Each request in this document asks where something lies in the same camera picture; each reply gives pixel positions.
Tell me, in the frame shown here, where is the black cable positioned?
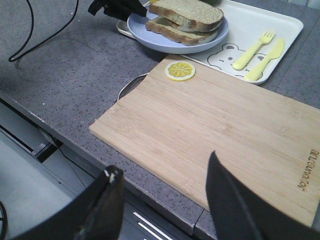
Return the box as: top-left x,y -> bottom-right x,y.
8,0 -> 80,63

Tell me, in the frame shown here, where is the yellow plastic fork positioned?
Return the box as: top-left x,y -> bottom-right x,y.
232,29 -> 276,71

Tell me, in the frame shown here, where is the yellow plastic knife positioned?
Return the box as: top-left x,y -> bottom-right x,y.
244,38 -> 285,81

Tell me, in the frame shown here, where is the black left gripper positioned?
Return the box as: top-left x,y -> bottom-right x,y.
88,0 -> 147,21

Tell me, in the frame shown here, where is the light blue plate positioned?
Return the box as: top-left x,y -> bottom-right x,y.
127,12 -> 229,55

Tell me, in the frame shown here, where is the white bear tray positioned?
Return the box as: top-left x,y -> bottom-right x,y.
116,0 -> 304,85

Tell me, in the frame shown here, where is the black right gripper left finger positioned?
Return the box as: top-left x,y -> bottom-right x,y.
16,165 -> 125,240

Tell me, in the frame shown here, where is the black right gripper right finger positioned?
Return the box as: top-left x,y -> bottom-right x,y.
205,152 -> 320,240

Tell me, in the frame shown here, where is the lemon slice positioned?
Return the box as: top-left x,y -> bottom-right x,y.
164,60 -> 196,82

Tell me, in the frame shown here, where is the wooden cutting board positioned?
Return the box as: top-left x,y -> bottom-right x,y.
89,55 -> 320,226

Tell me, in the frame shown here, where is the bread slice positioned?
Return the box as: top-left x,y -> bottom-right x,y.
149,0 -> 224,30
145,16 -> 219,46

